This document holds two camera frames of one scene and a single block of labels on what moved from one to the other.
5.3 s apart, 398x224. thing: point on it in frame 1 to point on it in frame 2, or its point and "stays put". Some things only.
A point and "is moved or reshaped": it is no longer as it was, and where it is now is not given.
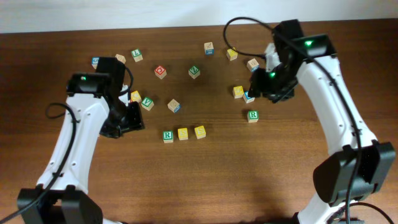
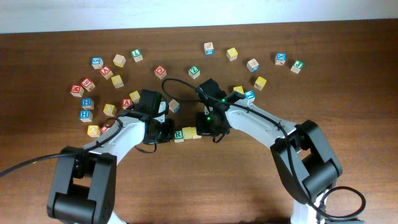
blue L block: [247, 99] stays put
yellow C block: [135, 96] stays put
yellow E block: [237, 92] stays put
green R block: [168, 136] is moved or reshaped
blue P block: [173, 106] stays put
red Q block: [160, 72] stays put
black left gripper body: [125, 119] to [164, 132]
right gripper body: [275, 83] to [206, 124]
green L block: [137, 55] stays put
